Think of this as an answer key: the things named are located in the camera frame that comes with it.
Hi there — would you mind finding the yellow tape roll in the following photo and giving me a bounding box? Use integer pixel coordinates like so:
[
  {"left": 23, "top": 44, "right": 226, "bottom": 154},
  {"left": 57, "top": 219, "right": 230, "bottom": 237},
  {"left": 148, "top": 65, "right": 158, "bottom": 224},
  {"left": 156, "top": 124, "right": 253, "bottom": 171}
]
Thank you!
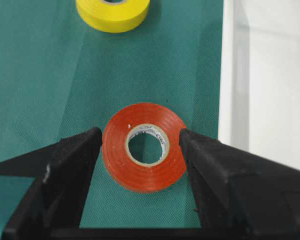
[{"left": 75, "top": 0, "right": 150, "bottom": 33}]

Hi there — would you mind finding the white plastic case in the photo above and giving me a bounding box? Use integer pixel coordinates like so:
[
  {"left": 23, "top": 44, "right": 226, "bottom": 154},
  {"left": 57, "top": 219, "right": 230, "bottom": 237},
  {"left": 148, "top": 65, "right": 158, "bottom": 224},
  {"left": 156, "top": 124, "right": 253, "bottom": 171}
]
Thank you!
[{"left": 218, "top": 0, "right": 300, "bottom": 170}]

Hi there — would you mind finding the red tape roll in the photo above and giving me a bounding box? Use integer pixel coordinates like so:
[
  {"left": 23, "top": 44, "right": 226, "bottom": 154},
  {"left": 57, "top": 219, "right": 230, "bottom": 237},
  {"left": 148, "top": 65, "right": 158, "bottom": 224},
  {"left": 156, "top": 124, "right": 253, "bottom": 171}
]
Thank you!
[{"left": 102, "top": 102, "right": 187, "bottom": 193}]

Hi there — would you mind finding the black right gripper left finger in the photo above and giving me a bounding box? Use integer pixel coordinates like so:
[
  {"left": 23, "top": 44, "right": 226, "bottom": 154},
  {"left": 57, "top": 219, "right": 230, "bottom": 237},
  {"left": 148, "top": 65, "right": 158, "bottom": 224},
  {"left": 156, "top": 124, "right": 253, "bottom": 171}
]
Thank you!
[{"left": 0, "top": 126, "right": 103, "bottom": 240}]

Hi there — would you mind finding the green table cloth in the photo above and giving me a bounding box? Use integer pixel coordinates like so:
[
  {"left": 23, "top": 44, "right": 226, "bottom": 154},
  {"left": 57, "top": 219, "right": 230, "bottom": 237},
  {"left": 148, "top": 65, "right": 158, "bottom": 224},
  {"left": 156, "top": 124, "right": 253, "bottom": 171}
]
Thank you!
[{"left": 0, "top": 0, "right": 224, "bottom": 239}]

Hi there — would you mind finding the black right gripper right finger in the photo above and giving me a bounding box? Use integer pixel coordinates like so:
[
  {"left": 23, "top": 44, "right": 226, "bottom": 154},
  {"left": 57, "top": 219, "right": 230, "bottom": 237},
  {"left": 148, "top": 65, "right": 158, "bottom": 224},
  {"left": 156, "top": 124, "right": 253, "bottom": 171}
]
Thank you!
[{"left": 179, "top": 128, "right": 300, "bottom": 240}]

